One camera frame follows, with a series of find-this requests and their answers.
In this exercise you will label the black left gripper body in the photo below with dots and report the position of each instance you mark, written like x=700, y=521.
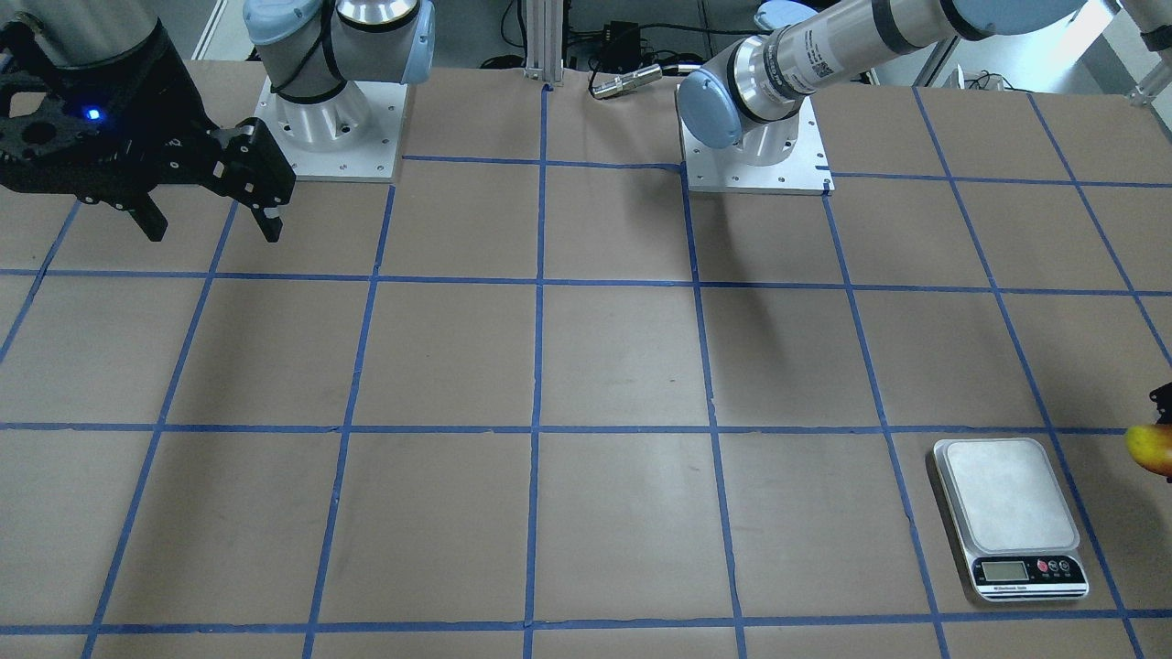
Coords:
x=1163, y=400

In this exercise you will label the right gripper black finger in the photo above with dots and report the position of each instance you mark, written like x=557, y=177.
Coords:
x=269, y=222
x=148, y=218

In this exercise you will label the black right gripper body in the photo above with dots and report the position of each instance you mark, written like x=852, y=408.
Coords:
x=157, y=108

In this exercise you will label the aluminium frame post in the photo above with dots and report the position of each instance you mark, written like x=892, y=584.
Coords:
x=544, y=41

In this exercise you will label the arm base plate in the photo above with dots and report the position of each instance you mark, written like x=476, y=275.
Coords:
x=354, y=137
x=787, y=157

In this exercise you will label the silver digital kitchen scale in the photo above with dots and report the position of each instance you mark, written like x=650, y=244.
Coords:
x=1017, y=538

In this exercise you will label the red yellow mango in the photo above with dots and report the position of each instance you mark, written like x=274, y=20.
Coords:
x=1150, y=447

